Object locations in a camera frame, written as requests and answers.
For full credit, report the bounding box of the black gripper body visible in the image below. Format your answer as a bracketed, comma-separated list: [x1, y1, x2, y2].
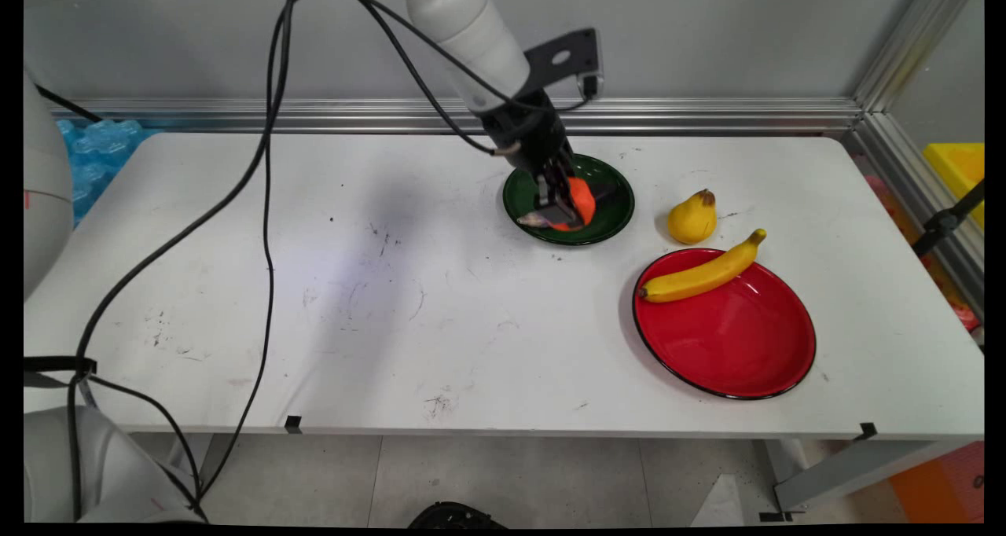
[479, 88, 577, 178]

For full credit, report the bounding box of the orange toy carrot piece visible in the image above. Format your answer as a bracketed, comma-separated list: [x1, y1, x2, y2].
[550, 176, 597, 232]

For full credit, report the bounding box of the purple toy eggplant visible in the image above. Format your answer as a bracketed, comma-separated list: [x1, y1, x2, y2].
[516, 181, 622, 230]

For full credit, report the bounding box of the dark green round plate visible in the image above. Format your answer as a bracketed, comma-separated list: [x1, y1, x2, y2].
[503, 152, 636, 247]

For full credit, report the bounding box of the yellow toy pear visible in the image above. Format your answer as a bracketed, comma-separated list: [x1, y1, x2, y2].
[667, 189, 718, 245]

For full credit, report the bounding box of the yellow toy banana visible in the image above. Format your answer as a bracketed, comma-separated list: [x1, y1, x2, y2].
[638, 229, 768, 304]

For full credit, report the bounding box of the red round plate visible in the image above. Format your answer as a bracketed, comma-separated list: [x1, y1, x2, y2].
[633, 248, 817, 401]

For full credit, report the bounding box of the black round object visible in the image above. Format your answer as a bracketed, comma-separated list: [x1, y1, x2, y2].
[407, 501, 508, 530]

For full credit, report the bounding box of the black stand clamp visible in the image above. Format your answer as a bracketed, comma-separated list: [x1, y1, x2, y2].
[912, 181, 985, 258]

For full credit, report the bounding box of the yellow plastic box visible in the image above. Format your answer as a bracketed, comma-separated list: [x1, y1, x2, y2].
[922, 143, 985, 230]

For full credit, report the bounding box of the grey table leg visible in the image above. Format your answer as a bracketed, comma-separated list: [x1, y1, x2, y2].
[758, 439, 944, 523]

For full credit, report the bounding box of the blue bubble wrap sheet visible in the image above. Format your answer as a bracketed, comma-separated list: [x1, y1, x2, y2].
[55, 118, 162, 227]

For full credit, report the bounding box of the white table leg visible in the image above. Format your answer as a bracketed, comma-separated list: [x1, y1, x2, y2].
[185, 434, 215, 499]

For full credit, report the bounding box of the orange box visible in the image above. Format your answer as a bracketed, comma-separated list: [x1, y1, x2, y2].
[888, 442, 985, 523]

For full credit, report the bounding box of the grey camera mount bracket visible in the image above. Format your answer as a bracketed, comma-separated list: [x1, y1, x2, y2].
[522, 28, 604, 99]

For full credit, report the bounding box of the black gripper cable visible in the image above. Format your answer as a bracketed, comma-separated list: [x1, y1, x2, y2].
[336, 0, 598, 157]

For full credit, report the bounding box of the horizontal aluminium frame rail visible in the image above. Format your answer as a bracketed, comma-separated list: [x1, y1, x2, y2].
[47, 97, 865, 136]

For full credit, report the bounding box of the long black cable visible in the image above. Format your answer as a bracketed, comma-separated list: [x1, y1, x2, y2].
[193, 0, 347, 505]

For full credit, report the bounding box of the side aluminium frame rail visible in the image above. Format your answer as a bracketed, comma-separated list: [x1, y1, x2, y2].
[841, 112, 985, 318]

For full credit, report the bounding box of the upright aluminium frame post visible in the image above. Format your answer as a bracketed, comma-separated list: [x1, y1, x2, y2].
[853, 0, 983, 114]

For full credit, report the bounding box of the looping black cable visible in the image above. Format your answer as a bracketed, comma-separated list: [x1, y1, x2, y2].
[67, 0, 303, 523]

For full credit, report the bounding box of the short black cable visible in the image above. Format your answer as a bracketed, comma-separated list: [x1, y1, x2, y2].
[83, 375, 209, 521]

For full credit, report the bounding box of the thin black cable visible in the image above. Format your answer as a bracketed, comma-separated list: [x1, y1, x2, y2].
[35, 85, 105, 123]

